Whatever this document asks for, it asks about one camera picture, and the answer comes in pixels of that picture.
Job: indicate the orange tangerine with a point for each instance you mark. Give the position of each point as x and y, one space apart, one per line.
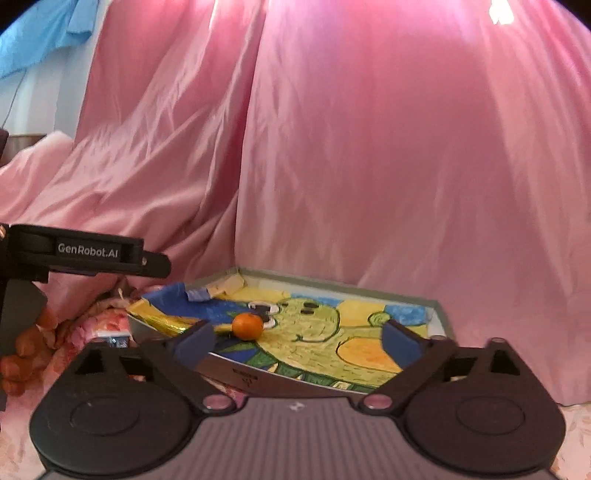
247 326

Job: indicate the orange snack bag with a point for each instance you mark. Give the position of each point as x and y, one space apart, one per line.
33 351

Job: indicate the pink satin drape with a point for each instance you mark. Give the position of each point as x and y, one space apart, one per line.
415 147

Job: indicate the blue cloth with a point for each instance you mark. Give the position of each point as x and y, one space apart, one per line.
43 28

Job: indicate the floral pink tablecloth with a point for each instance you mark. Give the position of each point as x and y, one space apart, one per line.
107 315

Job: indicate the grey cartoon snack tray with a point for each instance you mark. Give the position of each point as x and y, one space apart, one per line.
319 338

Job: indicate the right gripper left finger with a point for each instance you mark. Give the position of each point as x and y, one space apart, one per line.
177 359

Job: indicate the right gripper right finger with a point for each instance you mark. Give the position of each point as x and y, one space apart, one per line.
422 362

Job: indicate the blue yellow snack packet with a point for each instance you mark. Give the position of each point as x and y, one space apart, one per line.
169 311

